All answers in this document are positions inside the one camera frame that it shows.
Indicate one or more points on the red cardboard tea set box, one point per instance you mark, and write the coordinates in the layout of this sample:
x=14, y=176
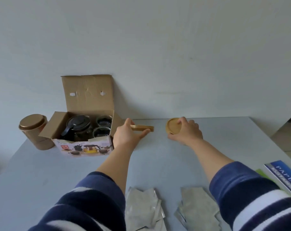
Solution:
x=87, y=98

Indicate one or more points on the person's right forearm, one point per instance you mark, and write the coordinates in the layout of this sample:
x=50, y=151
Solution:
x=210, y=158

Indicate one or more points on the person's left hand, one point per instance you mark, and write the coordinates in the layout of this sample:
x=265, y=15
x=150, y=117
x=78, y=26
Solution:
x=125, y=139

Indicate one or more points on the bronze metal tea canister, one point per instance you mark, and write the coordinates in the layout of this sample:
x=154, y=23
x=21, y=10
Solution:
x=33, y=132

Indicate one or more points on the green paper pack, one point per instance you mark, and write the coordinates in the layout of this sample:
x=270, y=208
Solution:
x=262, y=173

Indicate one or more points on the person's right hand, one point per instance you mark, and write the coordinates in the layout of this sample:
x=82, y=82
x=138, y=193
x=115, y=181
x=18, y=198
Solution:
x=190, y=132

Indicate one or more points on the blue paper pack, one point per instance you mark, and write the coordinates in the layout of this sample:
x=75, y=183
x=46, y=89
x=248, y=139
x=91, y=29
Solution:
x=285, y=175

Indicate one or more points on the pile of silver foil packets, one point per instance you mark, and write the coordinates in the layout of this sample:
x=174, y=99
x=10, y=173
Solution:
x=141, y=209
x=198, y=209

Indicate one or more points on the glass teapot black lid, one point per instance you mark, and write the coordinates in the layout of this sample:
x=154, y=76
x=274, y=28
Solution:
x=78, y=122

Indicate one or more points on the glass cup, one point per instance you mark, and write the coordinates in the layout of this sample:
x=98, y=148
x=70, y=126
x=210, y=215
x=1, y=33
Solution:
x=104, y=121
x=101, y=132

